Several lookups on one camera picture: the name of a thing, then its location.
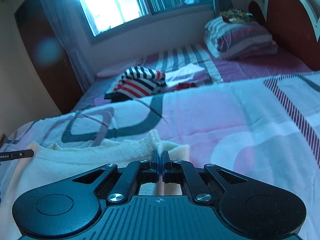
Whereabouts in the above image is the cream knit sweater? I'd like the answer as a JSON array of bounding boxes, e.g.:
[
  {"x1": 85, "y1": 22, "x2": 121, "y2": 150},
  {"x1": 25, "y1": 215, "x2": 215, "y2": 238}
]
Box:
[{"x1": 1, "y1": 130, "x2": 190, "y2": 239}]

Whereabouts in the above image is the striped red black garment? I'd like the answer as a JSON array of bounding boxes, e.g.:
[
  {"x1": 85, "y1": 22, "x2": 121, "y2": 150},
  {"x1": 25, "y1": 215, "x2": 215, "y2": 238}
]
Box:
[{"x1": 104, "y1": 66, "x2": 166, "y2": 100}]

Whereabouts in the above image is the white folded garment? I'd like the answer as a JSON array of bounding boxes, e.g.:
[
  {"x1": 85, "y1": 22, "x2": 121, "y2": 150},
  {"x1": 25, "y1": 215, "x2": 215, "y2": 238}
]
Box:
[{"x1": 165, "y1": 63, "x2": 210, "y2": 90}]

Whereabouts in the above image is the patterned pink blue bedsheet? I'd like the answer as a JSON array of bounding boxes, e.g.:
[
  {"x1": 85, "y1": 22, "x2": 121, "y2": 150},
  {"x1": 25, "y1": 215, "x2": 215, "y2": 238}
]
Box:
[{"x1": 1, "y1": 72, "x2": 319, "y2": 239}]

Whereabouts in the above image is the striped purple mattress sheet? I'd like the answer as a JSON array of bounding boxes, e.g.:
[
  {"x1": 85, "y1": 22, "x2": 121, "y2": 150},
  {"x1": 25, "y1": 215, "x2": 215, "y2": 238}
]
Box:
[{"x1": 72, "y1": 43, "x2": 311, "y2": 112}]

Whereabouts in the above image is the dark wooden wardrobe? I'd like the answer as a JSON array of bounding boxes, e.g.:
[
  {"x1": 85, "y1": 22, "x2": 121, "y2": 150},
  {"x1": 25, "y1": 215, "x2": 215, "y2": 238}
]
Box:
[{"x1": 14, "y1": 0, "x2": 83, "y2": 114}]

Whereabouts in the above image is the striped folded pillow stack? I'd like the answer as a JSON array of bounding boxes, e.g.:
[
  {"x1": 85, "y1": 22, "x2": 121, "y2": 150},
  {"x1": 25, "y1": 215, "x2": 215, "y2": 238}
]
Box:
[{"x1": 203, "y1": 16, "x2": 278, "y2": 61}]

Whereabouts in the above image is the gold shiny bag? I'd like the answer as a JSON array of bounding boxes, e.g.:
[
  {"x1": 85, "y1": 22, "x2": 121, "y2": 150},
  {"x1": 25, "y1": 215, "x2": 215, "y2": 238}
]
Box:
[{"x1": 220, "y1": 9, "x2": 256, "y2": 23}]

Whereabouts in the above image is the left grey curtain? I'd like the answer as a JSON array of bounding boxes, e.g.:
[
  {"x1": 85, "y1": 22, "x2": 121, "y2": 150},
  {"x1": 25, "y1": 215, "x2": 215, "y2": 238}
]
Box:
[{"x1": 40, "y1": 0, "x2": 94, "y2": 92}]

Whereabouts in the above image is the red white heart headboard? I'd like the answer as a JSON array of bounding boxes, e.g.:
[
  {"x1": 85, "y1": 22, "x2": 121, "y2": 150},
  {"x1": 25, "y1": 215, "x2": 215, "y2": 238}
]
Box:
[{"x1": 247, "y1": 0, "x2": 319, "y2": 71}]

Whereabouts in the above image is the window with frame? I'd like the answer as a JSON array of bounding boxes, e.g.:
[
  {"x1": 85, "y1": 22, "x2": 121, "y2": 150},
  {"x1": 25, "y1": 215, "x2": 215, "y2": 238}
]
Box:
[{"x1": 75, "y1": 0, "x2": 216, "y2": 44}]

